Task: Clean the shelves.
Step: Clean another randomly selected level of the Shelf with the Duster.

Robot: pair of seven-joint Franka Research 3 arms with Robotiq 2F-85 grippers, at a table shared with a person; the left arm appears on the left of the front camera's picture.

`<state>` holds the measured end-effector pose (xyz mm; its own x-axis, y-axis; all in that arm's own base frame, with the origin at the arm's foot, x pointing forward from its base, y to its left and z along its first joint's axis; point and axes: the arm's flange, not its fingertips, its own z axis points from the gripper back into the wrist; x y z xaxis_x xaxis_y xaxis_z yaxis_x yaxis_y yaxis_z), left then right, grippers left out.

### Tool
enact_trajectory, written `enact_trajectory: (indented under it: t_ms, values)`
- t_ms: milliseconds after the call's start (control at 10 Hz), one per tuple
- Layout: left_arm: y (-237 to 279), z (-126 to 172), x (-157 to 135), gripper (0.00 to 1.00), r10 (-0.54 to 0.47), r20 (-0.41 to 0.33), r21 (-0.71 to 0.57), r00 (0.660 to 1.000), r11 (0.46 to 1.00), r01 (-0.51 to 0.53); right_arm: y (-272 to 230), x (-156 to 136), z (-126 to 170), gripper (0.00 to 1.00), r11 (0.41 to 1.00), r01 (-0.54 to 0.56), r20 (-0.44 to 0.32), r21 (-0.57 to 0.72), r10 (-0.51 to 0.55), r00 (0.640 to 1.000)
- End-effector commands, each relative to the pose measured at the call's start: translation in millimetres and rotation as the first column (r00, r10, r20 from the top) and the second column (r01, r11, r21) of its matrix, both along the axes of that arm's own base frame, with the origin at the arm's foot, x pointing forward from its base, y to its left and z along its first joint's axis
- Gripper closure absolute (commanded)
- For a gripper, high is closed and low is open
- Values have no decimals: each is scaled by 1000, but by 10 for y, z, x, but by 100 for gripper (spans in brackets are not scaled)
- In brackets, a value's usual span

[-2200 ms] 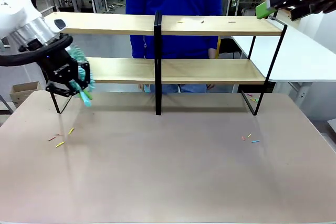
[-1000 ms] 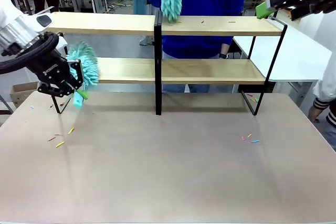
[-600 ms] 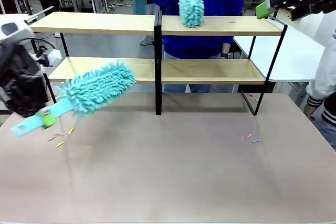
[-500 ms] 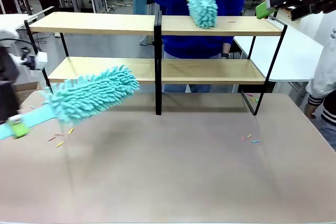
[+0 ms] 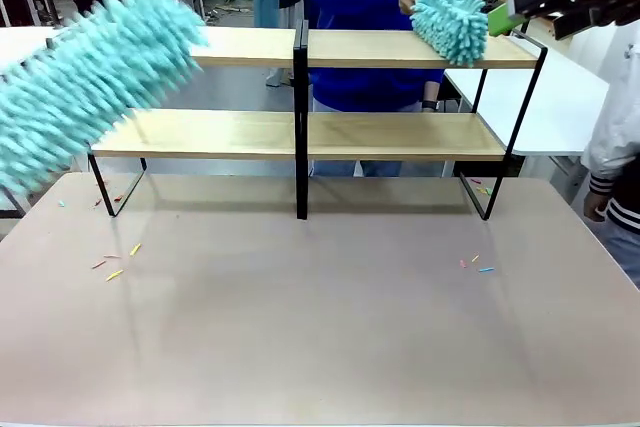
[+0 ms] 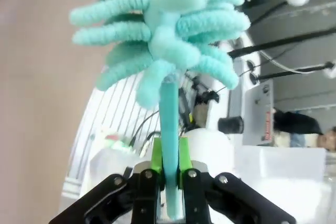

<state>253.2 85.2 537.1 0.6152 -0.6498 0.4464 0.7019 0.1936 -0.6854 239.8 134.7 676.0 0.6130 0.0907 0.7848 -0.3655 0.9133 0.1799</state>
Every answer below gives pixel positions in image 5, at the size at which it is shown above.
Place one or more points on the dark-skinned bystander hand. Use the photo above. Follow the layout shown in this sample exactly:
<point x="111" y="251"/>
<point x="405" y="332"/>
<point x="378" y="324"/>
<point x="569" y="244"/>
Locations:
<point x="596" y="207"/>

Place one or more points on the two-tier wooden metal shelf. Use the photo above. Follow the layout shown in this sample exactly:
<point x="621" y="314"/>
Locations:
<point x="301" y="187"/>

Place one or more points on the wooden shelf board narrow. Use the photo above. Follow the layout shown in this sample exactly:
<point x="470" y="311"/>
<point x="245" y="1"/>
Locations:
<point x="375" y="49"/>

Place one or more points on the person in white jacket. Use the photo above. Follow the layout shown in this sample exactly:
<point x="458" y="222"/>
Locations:
<point x="620" y="112"/>

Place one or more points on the wooden shelf board wide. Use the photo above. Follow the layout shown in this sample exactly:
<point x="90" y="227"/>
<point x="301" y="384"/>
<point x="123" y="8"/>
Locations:
<point x="225" y="134"/>

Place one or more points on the small teal chenille duster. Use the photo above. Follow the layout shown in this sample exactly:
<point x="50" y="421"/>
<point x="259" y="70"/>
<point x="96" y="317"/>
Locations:
<point x="450" y="27"/>

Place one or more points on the large teal chenille duster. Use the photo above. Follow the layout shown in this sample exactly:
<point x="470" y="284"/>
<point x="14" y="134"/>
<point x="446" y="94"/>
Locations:
<point x="90" y="77"/>

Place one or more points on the black wristwatch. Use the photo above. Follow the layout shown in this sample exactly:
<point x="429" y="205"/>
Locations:
<point x="431" y="106"/>

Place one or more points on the person left forearm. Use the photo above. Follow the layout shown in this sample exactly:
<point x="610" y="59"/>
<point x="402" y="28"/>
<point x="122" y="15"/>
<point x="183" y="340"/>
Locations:
<point x="431" y="92"/>

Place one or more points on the white table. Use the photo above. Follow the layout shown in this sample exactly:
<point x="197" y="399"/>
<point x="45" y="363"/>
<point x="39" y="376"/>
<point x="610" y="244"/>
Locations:
<point x="550" y="112"/>
<point x="25" y="39"/>

